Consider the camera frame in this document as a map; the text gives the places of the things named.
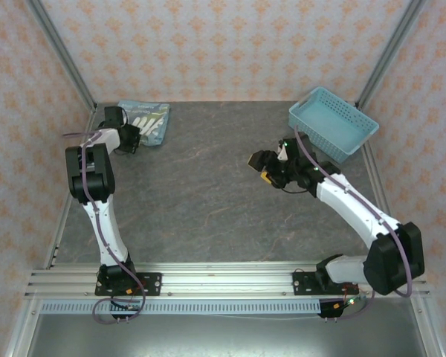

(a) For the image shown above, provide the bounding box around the light blue t-shirt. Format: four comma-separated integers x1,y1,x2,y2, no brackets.
117,99,171,148

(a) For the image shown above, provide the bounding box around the light blue plastic basket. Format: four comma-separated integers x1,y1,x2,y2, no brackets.
288,86,380,164

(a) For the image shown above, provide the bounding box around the small electronics board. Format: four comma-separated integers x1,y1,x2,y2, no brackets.
332,292,369,309
111,297,140,312

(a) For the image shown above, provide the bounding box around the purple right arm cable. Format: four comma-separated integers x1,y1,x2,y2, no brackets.
294,126,413,321

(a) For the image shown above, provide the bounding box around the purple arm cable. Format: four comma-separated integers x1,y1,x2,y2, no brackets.
62,129,149,325
294,126,413,321

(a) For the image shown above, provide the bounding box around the aluminium side rail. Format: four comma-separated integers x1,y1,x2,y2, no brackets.
362,143,409,268
44,111,96,269

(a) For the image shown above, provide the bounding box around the aluminium frame post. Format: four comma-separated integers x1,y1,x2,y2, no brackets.
355,0,427,109
24,0,98,111

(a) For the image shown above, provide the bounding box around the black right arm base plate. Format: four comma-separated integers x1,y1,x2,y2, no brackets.
292,270,360,297

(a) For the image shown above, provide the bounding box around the aluminium mounting rail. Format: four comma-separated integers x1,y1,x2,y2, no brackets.
25,262,431,298

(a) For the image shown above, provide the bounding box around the white slotted cable duct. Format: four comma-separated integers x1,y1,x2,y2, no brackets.
39,300,323,316

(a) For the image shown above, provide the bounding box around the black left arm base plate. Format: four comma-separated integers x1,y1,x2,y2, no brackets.
94,272,163,298

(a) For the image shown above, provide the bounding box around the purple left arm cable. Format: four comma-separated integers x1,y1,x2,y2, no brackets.
62,129,149,325

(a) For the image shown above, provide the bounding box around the aluminium frame leg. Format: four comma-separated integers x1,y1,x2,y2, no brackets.
5,297,42,357
410,297,446,357

